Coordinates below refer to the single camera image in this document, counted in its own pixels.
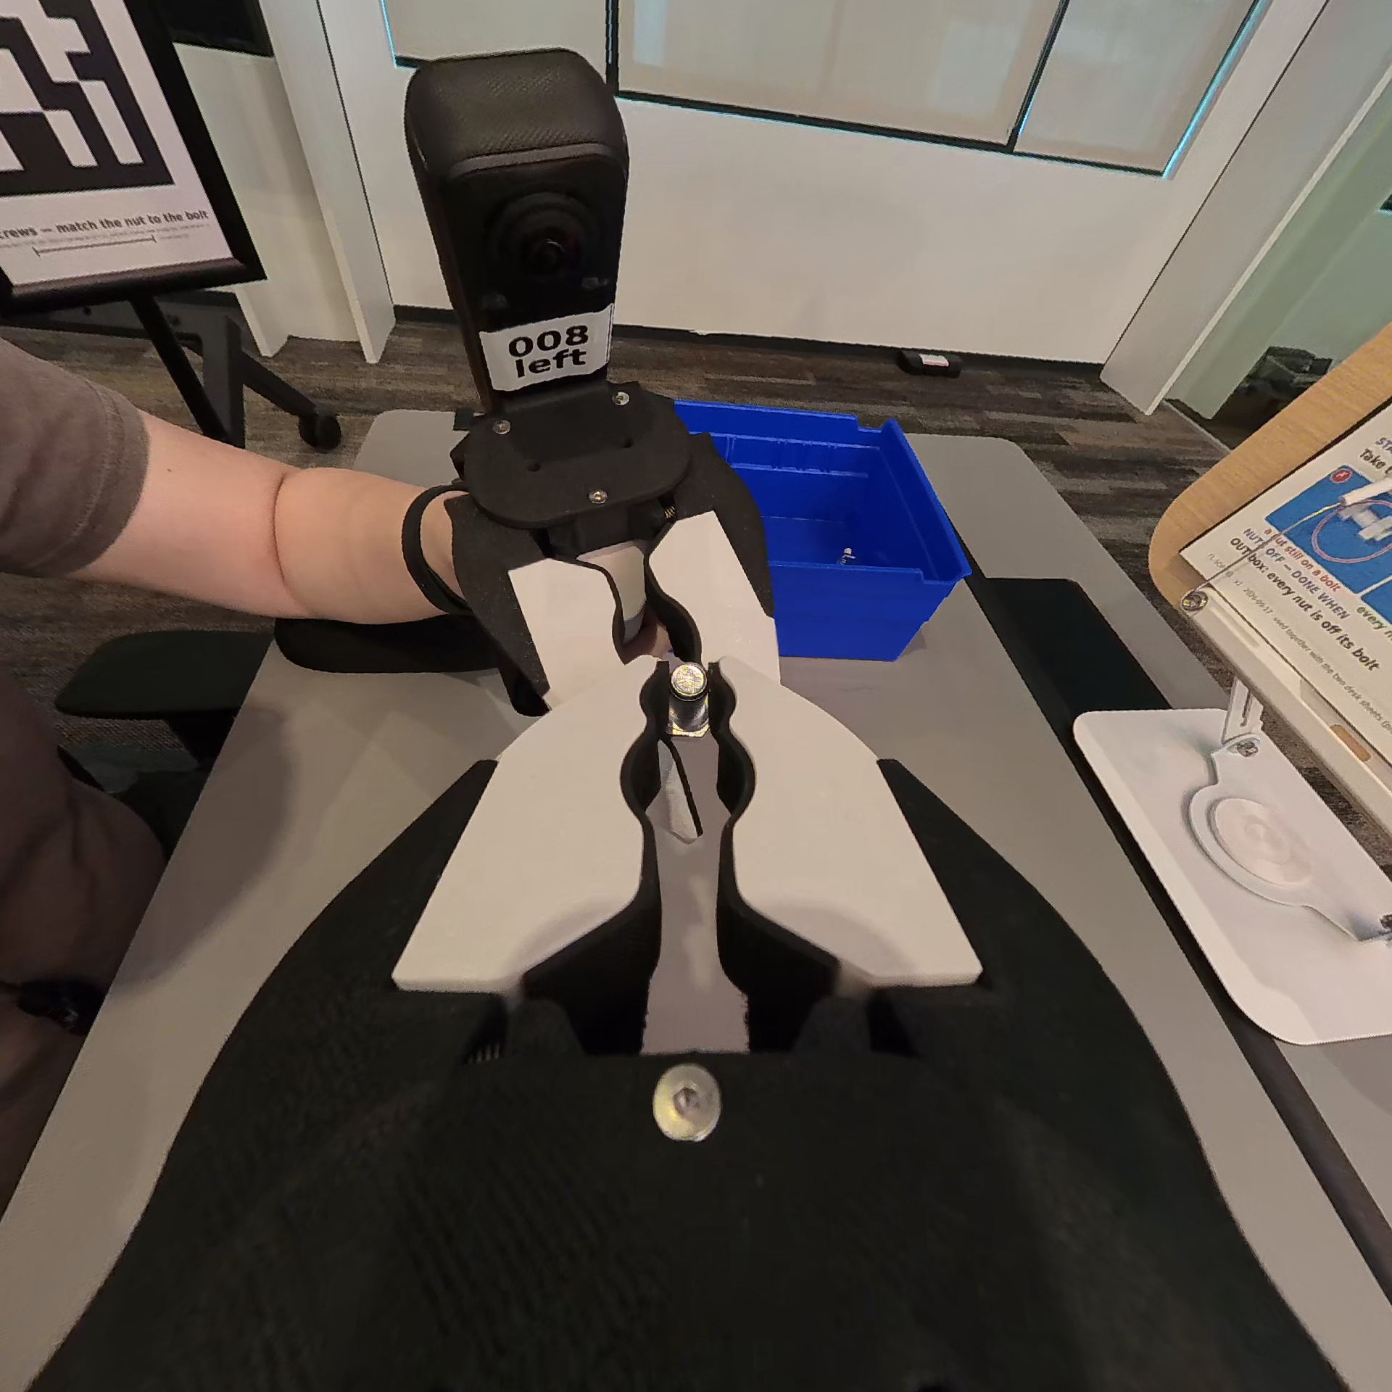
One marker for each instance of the small black floor device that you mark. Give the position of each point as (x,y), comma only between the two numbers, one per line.
(930,364)

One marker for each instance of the blue plastic bin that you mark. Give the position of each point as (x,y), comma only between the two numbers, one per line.
(858,610)

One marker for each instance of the instruction sheet on stand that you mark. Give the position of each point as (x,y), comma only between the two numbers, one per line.
(1195,513)

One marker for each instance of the white board stand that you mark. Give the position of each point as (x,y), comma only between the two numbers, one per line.
(1195,826)

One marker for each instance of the large framed window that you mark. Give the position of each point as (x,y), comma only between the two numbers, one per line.
(817,67)

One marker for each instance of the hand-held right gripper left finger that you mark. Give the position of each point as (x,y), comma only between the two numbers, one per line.
(521,870)

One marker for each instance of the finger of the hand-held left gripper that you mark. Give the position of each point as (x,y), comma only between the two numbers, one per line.
(567,619)
(719,585)

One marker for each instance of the tag board on easel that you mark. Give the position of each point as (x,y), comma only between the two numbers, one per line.
(107,132)

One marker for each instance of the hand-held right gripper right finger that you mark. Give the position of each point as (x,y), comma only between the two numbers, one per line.
(839,870)

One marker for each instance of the black round pad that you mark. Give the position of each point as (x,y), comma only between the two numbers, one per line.
(360,649)

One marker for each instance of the thick short steel bolt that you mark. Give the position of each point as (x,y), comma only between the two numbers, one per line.
(690,720)

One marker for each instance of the black office chair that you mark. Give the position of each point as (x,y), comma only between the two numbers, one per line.
(164,683)

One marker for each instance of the person's left forearm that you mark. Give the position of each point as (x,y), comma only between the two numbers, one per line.
(307,545)

